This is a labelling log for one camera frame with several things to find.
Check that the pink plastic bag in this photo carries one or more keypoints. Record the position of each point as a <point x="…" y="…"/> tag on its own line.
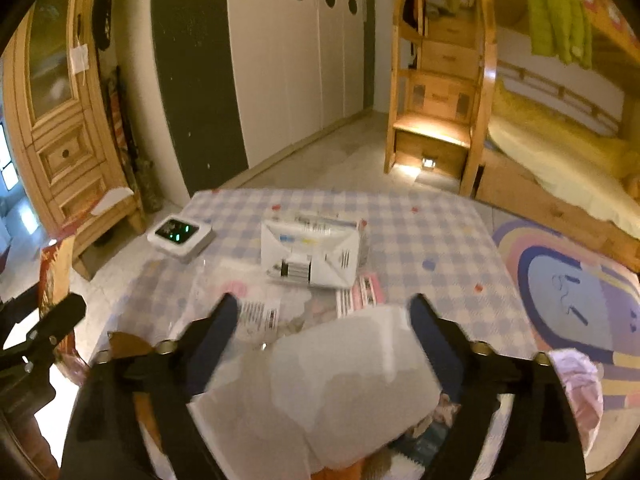
<point x="580" y="395"/>

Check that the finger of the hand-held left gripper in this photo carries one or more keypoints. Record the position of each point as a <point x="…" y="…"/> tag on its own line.
<point x="57" y="315"/>
<point x="22" y="375"/>

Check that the rainbow rug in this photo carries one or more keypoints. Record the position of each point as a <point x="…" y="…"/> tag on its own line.
<point x="575" y="290"/>

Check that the blue checkered tablecloth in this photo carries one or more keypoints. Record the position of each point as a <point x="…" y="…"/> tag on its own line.
<point x="425" y="240"/>

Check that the green puffer jacket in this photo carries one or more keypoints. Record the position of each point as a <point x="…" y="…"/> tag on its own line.
<point x="557" y="15"/>

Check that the white flattened carton box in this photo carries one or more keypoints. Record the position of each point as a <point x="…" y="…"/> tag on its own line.
<point x="310" y="250"/>

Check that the white wardrobe with round holes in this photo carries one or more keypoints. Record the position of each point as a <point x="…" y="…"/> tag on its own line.
<point x="285" y="60"/>

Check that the black hanging bag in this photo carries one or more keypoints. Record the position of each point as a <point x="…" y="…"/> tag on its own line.
<point x="102" y="5"/>

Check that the dark wardrobe panel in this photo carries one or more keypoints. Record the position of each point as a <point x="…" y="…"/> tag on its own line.
<point x="195" y="70"/>

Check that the white paper note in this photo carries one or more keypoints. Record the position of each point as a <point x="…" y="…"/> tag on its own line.
<point x="80" y="58"/>

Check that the white device with green lights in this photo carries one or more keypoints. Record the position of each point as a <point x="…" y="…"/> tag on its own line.
<point x="180" y="235"/>

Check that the orange plush glove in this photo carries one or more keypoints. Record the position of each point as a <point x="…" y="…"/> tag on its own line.
<point x="340" y="472"/>

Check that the wooden bunk bed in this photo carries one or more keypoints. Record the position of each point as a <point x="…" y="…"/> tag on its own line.
<point x="540" y="195"/>

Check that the small stair night light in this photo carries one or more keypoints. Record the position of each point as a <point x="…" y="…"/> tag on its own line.
<point x="428" y="163"/>

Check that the blue printed packet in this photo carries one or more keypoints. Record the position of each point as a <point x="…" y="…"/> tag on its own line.
<point x="427" y="442"/>

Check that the red printed bag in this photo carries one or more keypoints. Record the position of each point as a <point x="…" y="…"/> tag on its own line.
<point x="57" y="270"/>

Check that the striped long bag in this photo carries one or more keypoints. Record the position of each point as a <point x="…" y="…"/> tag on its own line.
<point x="122" y="130"/>

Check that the clear plastic wrapper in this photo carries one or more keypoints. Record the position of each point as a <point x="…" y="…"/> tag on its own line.
<point x="255" y="310"/>

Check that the wooden stair drawers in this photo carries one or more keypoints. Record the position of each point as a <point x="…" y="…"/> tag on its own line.
<point x="440" y="110"/>

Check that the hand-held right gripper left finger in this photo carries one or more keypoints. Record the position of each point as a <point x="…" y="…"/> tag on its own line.
<point x="215" y="347"/>

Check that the yellow bedding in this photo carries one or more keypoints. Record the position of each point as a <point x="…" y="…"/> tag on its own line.
<point x="560" y="160"/>

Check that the white paper scrap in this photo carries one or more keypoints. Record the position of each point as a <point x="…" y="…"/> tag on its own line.
<point x="112" y="200"/>

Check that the camouflage bag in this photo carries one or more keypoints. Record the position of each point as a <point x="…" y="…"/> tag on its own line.
<point x="148" y="185"/>

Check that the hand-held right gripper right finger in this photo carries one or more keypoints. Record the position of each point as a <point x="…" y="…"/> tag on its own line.
<point x="435" y="355"/>

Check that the wooden cabinet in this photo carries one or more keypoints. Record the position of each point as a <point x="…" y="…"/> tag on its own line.
<point x="65" y="150"/>

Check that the pink labelled packet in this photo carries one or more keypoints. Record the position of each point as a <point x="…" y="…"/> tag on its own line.
<point x="362" y="295"/>

